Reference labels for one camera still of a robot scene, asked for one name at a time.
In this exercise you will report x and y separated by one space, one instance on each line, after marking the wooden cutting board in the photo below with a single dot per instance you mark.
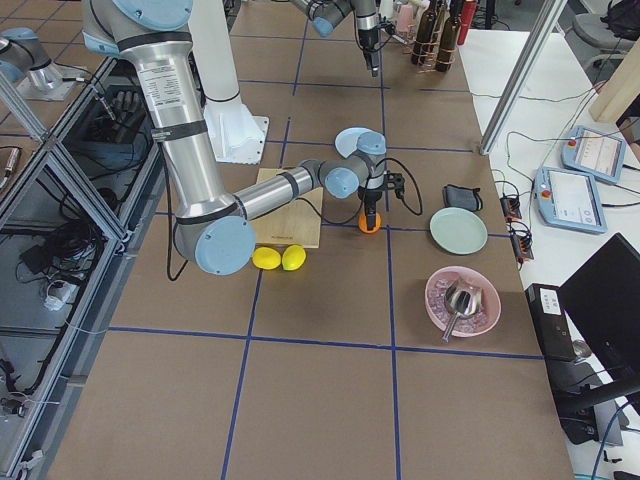
294 223

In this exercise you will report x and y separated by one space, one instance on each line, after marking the lower teach pendant tablet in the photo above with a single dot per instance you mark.
569 199

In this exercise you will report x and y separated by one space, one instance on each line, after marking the clear plastic ice cubes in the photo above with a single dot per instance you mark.
436 303

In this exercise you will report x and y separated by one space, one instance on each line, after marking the copper wire bottle rack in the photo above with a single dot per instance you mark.
408 41

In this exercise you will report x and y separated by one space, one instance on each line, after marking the dark grey folded cloth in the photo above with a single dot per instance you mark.
462 197

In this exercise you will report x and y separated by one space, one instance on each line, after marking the teach pendant tablet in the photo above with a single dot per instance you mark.
569 199
594 152

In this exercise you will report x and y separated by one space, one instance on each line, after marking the pink cup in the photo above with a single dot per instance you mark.
404 19

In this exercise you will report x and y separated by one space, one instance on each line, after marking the lower dark wine bottle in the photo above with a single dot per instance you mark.
448 37

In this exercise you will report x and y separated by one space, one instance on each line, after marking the pink bowl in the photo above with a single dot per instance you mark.
491 301

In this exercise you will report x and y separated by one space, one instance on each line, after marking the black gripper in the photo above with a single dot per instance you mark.
367 38
370 196

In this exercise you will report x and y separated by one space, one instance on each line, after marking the upper dark wine bottle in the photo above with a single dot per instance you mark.
424 44

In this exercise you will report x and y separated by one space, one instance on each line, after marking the orange fruit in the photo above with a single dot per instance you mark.
369 223

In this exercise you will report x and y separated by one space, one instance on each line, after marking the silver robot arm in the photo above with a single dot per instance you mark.
325 16
182 56

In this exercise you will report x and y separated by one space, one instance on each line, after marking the upper yellow lemon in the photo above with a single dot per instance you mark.
293 257

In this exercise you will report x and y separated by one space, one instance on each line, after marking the metal ice scoop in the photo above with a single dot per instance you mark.
462 300

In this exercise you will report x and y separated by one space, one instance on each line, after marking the aluminium frame post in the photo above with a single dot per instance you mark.
537 38

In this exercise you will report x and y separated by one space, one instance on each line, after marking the mint green plate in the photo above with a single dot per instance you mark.
458 231

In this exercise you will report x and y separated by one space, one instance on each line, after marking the red bottle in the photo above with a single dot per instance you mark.
466 19

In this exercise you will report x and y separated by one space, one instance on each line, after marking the black desktop computer box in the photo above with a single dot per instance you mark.
550 322

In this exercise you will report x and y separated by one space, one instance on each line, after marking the dark wine bottle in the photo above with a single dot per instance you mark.
448 37
424 44

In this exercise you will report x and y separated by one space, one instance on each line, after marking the light blue plate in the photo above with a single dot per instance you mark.
347 141

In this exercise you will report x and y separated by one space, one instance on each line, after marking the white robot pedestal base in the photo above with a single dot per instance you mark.
236 135

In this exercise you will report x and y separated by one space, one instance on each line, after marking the orange black electronics module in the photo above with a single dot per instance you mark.
511 208

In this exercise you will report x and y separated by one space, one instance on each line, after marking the yellow lemon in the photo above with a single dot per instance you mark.
266 258
293 257

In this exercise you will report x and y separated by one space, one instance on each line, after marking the black computer monitor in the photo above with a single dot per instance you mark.
602 300

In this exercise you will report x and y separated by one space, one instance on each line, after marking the lower yellow lemon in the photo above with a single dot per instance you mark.
266 258

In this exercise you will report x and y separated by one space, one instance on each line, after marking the upper teach pendant tablet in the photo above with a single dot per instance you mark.
594 152

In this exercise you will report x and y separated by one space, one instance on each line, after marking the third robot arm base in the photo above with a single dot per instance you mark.
24 61

